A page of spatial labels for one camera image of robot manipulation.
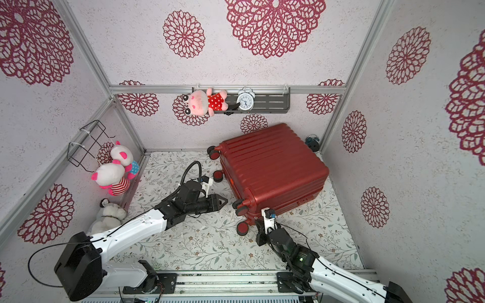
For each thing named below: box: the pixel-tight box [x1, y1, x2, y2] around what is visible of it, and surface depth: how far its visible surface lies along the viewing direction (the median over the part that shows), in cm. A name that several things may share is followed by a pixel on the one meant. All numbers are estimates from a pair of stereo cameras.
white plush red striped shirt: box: [90, 162, 131, 196], surface depth 87 cm
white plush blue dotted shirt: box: [109, 140, 140, 180], surface depth 95 cm
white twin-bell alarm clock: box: [236, 86, 256, 111], surface depth 92 cm
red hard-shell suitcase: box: [206, 123, 330, 236], surface depth 85 cm
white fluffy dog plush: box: [87, 198, 127, 235], surface depth 87 cm
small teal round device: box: [305, 133, 321, 153], surface depth 120 cm
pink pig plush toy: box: [182, 87, 229, 117], surface depth 87 cm
